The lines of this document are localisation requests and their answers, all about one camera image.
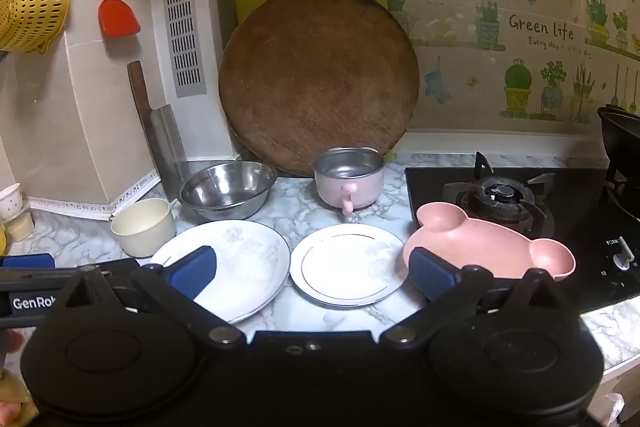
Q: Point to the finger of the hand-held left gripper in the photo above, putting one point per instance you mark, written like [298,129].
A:
[25,261]

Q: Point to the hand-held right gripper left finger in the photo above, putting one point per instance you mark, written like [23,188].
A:
[192,269]

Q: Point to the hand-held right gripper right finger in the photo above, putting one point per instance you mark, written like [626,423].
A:
[430,274]

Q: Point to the large white plate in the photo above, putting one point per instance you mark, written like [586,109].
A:
[250,267]

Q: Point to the pink bear-shaped plate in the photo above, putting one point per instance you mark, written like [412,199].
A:
[480,242]

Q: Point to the small white plate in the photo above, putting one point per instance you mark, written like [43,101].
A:
[345,267]

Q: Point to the stainless steel bowl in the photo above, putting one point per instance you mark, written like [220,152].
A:
[225,187]

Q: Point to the person's left hand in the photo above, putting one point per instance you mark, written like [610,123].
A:
[16,339]

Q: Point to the small cream cup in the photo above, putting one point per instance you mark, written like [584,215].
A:
[20,227]

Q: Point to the white dotted cup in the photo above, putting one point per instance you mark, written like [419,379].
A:
[10,202]

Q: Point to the gas stove burner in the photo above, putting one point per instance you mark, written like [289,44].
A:
[500,199]

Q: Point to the black gas stove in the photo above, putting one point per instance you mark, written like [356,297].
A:
[575,217]

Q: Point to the stove knob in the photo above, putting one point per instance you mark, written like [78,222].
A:
[622,259]

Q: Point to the round wooden cutting board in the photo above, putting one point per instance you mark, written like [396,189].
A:
[320,82]

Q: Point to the black wok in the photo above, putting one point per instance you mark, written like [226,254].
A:
[620,132]

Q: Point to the wide silver vent grille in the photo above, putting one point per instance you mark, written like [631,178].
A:
[182,27]

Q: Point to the plant print wall sticker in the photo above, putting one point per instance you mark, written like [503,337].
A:
[500,57]

